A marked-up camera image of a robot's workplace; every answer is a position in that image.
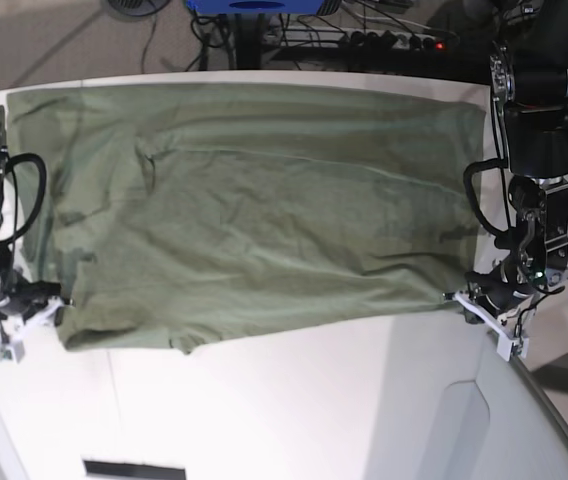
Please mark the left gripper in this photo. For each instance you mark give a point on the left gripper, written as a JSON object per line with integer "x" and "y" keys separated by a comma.
{"x": 497, "y": 292}

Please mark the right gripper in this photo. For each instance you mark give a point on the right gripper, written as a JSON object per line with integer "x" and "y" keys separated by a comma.
{"x": 27, "y": 299}

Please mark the green t-shirt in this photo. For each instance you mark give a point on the green t-shirt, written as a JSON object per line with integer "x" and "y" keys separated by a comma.
{"x": 188, "y": 214}

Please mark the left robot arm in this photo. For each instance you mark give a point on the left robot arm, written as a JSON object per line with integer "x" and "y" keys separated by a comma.
{"x": 529, "y": 117}

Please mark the white label with black bar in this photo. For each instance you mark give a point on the white label with black bar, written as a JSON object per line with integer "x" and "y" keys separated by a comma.
{"x": 102, "y": 469}

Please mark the black floor fan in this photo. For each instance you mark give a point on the black floor fan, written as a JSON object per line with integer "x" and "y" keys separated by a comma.
{"x": 137, "y": 8}

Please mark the black power strip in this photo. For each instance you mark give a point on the black power strip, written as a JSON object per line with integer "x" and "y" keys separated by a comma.
{"x": 430, "y": 41}

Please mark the blue bin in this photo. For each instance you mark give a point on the blue bin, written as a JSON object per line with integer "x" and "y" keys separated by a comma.
{"x": 215, "y": 7}

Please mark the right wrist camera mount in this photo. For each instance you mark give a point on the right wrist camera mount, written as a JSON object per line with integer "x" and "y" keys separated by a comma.
{"x": 14, "y": 329}

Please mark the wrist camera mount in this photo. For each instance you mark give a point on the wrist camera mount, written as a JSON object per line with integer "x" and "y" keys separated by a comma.
{"x": 510, "y": 328}
{"x": 14, "y": 329}

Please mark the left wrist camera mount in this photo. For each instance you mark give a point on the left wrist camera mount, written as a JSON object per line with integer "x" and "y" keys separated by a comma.
{"x": 510, "y": 328}

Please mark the grey metal table-side rail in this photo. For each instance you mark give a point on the grey metal table-side rail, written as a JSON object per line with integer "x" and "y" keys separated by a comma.
{"x": 557, "y": 422}

